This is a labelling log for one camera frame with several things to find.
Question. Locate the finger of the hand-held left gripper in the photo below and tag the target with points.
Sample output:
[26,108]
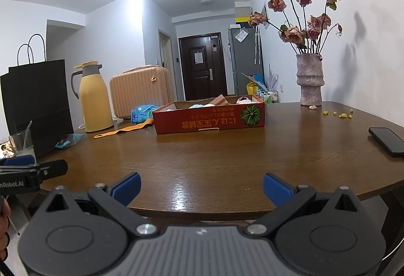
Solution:
[17,161]
[53,168]

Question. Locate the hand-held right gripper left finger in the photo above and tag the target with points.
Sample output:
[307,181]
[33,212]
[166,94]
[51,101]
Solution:
[127,187]

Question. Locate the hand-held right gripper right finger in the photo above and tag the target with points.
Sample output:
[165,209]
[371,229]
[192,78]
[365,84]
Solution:
[276,189]

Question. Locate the red cardboard box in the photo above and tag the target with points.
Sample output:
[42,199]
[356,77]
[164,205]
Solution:
[205,124]

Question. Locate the person's left hand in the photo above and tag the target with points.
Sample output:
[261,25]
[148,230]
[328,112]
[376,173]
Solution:
[3,222]

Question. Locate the glass with milky drink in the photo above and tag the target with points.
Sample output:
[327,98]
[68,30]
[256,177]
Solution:
[25,145]

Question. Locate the clear drinking straw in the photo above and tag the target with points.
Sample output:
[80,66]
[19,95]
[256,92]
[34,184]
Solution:
[27,132]

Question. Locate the blue snack wrapper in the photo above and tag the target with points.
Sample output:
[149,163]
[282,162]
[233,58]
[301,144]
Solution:
[69,140]

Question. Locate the black paper bag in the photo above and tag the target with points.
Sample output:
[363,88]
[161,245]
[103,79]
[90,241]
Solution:
[38,99]

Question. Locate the blue wet wipes packet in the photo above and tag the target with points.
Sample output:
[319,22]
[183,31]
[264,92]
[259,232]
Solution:
[143,113]

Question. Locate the yellow thermos jug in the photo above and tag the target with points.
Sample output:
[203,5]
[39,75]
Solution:
[94,99]

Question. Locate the cart with bottles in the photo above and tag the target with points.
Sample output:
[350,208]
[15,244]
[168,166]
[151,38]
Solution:
[268,96]

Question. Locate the peach ribbed suitcase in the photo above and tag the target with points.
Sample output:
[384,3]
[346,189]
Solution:
[139,93]

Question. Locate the scattered yellow flower buds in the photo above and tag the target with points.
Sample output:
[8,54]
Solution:
[342,115]

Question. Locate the purple folded umbrella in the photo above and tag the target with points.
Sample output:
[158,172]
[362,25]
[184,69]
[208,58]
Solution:
[273,78]

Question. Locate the blue bag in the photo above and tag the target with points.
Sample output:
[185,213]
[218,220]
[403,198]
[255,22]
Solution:
[258,79]

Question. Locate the black smartphone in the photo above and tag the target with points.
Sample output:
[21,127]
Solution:
[386,140]

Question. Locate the grey refrigerator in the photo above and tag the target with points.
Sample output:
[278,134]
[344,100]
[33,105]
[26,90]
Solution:
[246,67]

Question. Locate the dark brown entrance door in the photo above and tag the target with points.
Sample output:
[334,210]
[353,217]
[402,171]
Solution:
[202,74]

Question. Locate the white interior door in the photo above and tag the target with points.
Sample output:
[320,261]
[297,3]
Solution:
[164,52]

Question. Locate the folded white umbrella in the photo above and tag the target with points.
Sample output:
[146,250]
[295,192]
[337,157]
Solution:
[257,45]

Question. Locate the paper sheet on refrigerator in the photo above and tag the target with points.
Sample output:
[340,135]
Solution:
[241,35]

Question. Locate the wall picture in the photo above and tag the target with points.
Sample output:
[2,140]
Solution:
[265,14]

